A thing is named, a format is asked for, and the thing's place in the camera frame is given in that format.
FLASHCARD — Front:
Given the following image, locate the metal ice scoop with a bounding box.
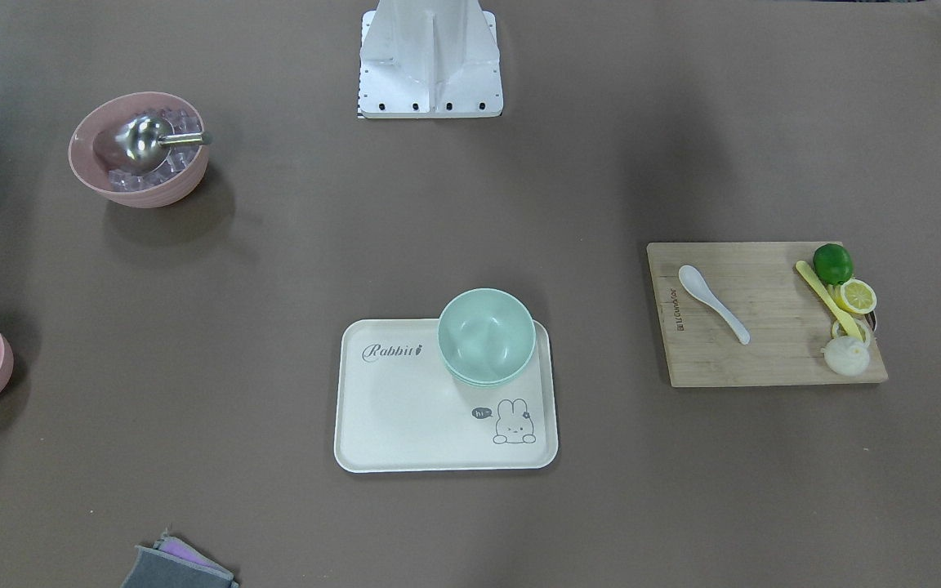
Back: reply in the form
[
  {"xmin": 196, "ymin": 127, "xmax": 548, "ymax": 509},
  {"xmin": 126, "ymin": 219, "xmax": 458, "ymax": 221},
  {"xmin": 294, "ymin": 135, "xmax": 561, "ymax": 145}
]
[{"xmin": 93, "ymin": 114, "xmax": 212, "ymax": 175}]

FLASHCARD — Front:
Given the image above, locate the cream rabbit tray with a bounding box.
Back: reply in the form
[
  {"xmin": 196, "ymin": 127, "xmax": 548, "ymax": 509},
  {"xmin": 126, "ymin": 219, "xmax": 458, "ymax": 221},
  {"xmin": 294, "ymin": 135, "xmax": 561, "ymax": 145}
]
[{"xmin": 333, "ymin": 318, "xmax": 559, "ymax": 474}]

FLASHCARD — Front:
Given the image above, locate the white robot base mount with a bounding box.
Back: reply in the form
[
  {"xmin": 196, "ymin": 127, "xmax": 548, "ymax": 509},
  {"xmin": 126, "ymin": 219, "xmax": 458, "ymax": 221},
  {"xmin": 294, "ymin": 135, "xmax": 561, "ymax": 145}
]
[{"xmin": 356, "ymin": 1, "xmax": 504, "ymax": 119}]

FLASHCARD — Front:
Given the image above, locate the lemon half slice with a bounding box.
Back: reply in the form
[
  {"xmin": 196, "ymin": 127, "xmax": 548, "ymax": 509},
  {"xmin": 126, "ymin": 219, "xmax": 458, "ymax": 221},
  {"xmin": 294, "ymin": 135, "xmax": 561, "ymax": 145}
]
[{"xmin": 830, "ymin": 278, "xmax": 877, "ymax": 315}]

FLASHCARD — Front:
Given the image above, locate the green lime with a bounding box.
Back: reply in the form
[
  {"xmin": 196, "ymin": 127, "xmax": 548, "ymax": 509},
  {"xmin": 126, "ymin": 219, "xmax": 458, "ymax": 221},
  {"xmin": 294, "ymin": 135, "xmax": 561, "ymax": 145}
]
[{"xmin": 813, "ymin": 243, "xmax": 854, "ymax": 284}]

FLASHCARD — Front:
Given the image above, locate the white ceramic spoon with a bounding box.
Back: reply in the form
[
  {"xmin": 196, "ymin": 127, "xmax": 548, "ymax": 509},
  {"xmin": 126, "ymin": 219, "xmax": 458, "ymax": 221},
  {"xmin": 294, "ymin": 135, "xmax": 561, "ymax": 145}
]
[{"xmin": 677, "ymin": 265, "xmax": 751, "ymax": 345}]

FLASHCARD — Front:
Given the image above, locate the yellow plastic spoon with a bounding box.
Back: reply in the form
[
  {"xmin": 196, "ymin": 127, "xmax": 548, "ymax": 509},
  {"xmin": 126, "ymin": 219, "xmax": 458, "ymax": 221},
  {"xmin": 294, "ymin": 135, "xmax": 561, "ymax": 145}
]
[{"xmin": 794, "ymin": 260, "xmax": 865, "ymax": 342}]

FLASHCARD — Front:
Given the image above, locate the wooden cutting board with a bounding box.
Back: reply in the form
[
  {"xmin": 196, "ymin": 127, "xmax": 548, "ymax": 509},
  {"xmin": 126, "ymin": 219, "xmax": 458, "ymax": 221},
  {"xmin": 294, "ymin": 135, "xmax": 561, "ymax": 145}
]
[{"xmin": 645, "ymin": 241, "xmax": 889, "ymax": 388}]

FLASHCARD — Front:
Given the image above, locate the grey folded cloth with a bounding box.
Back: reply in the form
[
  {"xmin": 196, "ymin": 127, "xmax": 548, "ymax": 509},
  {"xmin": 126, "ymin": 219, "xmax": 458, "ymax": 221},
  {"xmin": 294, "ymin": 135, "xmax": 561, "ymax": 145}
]
[{"xmin": 121, "ymin": 532, "xmax": 239, "ymax": 587}]

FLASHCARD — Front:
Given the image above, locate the green bowl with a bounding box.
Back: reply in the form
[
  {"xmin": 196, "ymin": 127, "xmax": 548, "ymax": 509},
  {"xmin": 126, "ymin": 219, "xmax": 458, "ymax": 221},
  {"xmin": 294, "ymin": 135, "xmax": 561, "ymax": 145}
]
[{"xmin": 436, "ymin": 287, "xmax": 537, "ymax": 388}]

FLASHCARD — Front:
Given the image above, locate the pink bowl with ice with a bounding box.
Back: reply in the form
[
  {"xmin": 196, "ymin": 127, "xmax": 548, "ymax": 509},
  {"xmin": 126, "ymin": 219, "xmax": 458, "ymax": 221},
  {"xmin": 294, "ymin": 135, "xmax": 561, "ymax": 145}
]
[{"xmin": 68, "ymin": 91, "xmax": 211, "ymax": 209}]

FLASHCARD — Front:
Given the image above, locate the white steamed bun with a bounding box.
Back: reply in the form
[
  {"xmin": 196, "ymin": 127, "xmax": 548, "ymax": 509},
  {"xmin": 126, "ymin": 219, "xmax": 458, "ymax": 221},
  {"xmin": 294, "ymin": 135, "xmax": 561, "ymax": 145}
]
[{"xmin": 820, "ymin": 336, "xmax": 872, "ymax": 376}]

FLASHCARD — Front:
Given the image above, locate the lemon ring slice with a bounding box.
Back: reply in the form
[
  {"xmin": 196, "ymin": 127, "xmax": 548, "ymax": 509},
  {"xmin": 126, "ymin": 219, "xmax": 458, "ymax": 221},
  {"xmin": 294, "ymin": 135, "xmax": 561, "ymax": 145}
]
[{"xmin": 832, "ymin": 318, "xmax": 874, "ymax": 349}]

